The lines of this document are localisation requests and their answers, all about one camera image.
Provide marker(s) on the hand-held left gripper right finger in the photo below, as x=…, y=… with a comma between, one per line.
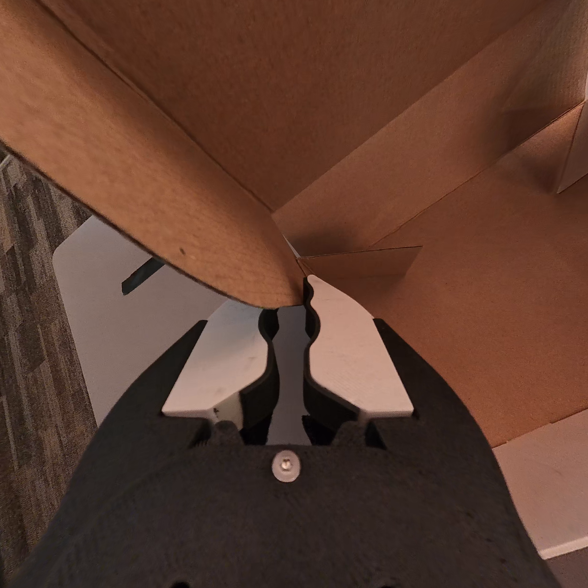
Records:
x=349, y=363

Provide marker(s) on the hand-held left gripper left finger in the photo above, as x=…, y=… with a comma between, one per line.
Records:
x=220, y=363

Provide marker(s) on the cardboard mailer box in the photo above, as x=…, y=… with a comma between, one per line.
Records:
x=321, y=115

